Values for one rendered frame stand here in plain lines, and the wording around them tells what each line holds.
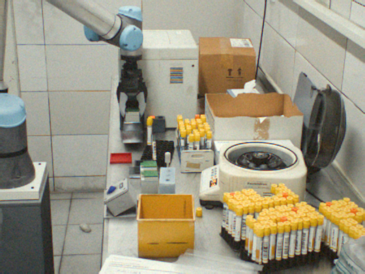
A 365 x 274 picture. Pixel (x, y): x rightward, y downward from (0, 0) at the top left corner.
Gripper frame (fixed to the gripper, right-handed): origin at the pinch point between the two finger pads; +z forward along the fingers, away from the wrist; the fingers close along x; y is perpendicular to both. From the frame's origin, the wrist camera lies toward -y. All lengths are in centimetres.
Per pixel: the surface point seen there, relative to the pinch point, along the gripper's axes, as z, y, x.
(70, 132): 59, 141, 34
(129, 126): 3.5, -2.5, 1.1
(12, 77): 26, 135, 62
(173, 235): 3, -75, -8
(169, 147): 6.7, -13.3, -11.6
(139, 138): 5.6, -8.0, -2.2
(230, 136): 0.8, -20.0, -30.2
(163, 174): -1, -51, -8
